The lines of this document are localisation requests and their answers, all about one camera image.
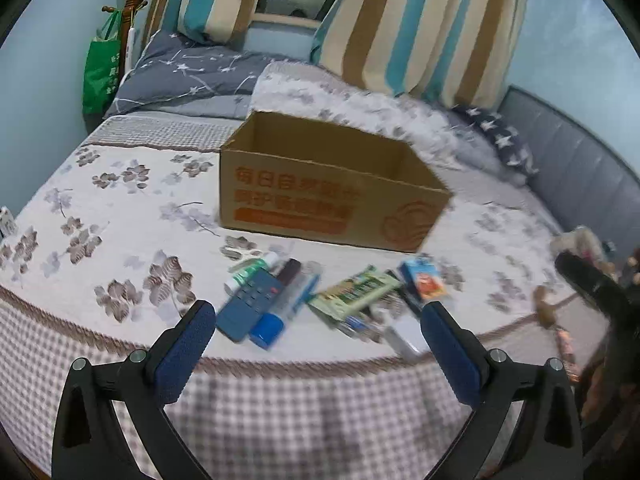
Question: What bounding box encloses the grey-blue remote control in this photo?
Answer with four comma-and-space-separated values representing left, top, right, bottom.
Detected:
215, 267, 283, 343

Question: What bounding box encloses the grey padded headboard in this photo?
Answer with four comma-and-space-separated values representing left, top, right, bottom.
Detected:
500, 85, 640, 261

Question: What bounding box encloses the floral checked bedspread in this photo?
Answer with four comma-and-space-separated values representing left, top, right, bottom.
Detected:
0, 62, 616, 480

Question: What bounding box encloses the green shopping bag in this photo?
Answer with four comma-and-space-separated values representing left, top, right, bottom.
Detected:
82, 9, 126, 116

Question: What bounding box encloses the orange striped strap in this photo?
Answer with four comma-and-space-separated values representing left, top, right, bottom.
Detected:
554, 327, 581, 383

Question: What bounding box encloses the green printed packet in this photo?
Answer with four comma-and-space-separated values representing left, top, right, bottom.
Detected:
306, 265, 403, 323

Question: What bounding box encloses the dark marker pen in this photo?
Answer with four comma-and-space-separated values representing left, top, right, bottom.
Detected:
275, 258, 302, 286

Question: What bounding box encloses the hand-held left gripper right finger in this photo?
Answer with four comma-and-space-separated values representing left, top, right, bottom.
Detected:
420, 300, 585, 480

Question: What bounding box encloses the navy star-print pillow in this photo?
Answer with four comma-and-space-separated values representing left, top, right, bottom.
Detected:
452, 105, 538, 176

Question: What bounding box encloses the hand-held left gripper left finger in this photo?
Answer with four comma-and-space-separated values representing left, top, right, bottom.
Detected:
51, 300, 217, 480

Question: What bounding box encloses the white rectangular case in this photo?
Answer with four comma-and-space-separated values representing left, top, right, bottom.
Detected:
370, 305, 431, 361

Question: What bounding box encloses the grey star-print pillow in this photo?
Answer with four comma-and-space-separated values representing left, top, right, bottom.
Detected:
102, 29, 281, 118

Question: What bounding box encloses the small blue orange box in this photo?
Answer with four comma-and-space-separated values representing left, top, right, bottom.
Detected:
400, 256, 447, 302

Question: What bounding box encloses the white green toothpaste tube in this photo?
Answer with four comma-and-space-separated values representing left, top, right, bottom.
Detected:
223, 252, 281, 297

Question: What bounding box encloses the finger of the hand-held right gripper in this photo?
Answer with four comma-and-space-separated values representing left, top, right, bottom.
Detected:
554, 251, 633, 326

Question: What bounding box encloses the brown cardboard box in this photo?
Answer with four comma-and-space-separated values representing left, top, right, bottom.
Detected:
218, 110, 453, 253

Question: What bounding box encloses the blue pen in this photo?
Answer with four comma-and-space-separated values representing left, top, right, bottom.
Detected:
335, 312, 386, 343

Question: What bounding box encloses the pink white plush toy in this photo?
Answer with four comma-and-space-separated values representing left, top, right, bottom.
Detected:
550, 227, 608, 263

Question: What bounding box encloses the large striped pillow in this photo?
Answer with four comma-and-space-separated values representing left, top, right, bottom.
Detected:
310, 0, 531, 111

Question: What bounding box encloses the small brown plush toy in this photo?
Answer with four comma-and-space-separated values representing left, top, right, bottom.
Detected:
532, 285, 558, 328

